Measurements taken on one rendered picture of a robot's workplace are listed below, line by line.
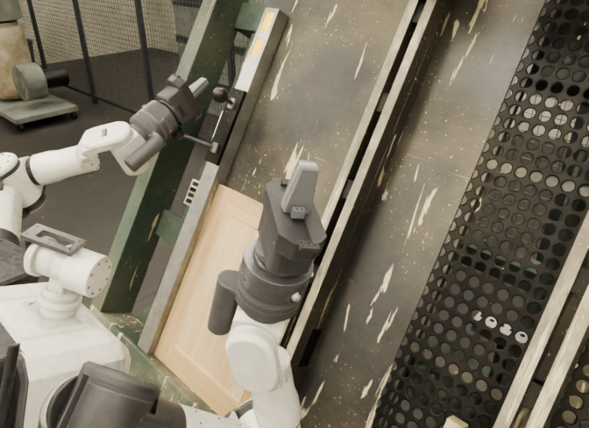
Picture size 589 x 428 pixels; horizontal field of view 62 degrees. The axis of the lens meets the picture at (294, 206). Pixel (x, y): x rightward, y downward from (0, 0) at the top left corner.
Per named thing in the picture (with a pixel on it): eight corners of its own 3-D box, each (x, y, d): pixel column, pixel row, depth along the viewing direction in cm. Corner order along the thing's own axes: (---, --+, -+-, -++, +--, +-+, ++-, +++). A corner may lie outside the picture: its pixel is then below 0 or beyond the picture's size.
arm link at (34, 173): (95, 167, 118) (18, 187, 118) (74, 133, 111) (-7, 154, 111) (89, 196, 110) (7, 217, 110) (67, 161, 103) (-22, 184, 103)
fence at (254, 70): (149, 344, 134) (137, 345, 131) (274, 14, 128) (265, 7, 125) (159, 353, 131) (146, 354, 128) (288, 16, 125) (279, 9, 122)
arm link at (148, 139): (151, 137, 121) (116, 167, 117) (132, 104, 113) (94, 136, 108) (180, 154, 116) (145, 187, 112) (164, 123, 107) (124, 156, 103)
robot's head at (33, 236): (67, 297, 74) (64, 257, 70) (17, 279, 75) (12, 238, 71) (92, 274, 79) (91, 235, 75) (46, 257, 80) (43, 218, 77)
